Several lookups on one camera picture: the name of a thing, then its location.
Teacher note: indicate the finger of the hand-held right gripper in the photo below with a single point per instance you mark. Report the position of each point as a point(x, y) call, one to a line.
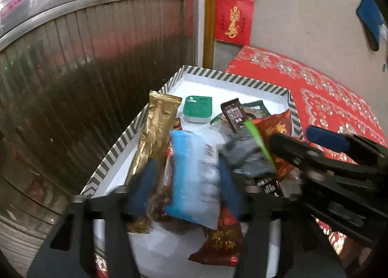
point(291, 150)
point(327, 138)

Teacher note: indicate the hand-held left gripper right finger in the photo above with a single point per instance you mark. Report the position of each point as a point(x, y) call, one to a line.
point(232, 190)

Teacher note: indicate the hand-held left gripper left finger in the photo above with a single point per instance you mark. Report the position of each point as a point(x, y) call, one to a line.
point(144, 187)

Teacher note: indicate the clear bag of dark dates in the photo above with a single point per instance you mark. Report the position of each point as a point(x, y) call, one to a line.
point(157, 205)

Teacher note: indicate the red foil candy wrapper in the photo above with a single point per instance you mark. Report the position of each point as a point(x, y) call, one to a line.
point(274, 131)
point(219, 244)

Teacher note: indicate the small dark red packet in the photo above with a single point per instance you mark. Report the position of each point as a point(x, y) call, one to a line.
point(269, 187)

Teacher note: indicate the black packet with green edge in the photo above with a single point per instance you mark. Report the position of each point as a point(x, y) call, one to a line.
point(242, 150)

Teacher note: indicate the blue and white packet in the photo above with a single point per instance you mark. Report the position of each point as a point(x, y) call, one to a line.
point(188, 175)

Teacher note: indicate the green snack packet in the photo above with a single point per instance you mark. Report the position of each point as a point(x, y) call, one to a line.
point(257, 110)

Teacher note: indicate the clear packet with green trim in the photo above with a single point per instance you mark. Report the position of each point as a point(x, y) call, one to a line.
point(219, 128)

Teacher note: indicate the long gold foil packet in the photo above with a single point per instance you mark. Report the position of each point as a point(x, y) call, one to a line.
point(157, 123)

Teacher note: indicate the dark brown coffee stick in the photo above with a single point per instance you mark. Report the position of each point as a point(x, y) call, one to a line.
point(235, 114)

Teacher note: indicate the small green lidded cup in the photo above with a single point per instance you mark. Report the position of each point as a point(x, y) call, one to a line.
point(197, 106)

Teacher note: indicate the striped cardboard box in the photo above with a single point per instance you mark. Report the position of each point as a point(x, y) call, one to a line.
point(194, 87)

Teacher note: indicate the red floral tablecloth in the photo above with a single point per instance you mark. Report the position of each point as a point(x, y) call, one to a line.
point(333, 99)

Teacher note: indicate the blue hanging cloth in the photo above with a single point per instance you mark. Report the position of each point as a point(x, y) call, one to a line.
point(368, 14)

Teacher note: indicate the metal ribbed door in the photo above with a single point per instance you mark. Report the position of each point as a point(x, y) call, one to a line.
point(75, 69)

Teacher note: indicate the red poster with gold character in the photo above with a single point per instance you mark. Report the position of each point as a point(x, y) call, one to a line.
point(233, 17)

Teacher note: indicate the pink door sticker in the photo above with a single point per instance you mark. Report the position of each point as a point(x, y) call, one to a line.
point(12, 7)

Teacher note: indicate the wooden door frame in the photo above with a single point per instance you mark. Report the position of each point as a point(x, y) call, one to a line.
point(209, 23)

